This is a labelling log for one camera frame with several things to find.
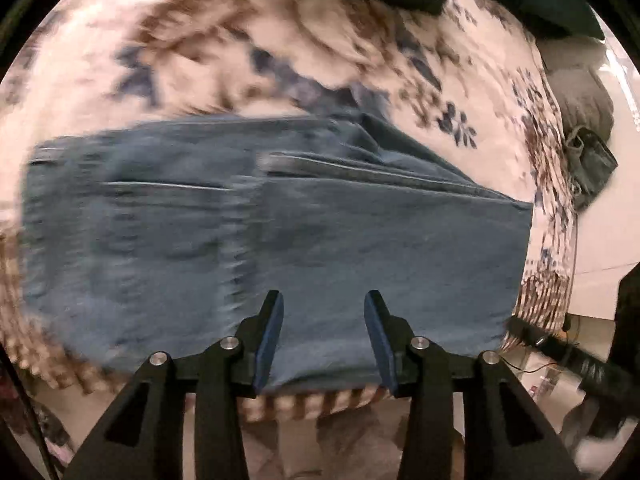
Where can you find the floral bed blanket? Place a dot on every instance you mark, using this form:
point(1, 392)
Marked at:
point(470, 84)

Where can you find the blue denim jeans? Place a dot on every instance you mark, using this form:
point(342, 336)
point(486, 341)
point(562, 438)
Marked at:
point(166, 235)

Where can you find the grey pillow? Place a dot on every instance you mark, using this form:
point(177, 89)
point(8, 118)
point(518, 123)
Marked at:
point(583, 100)

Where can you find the small dark grey garment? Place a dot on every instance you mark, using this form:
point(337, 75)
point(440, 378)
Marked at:
point(590, 163)

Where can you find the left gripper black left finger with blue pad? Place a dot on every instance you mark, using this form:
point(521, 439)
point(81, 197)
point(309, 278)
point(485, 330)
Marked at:
point(140, 435)

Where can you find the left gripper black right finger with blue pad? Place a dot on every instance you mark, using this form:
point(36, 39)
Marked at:
point(506, 435)

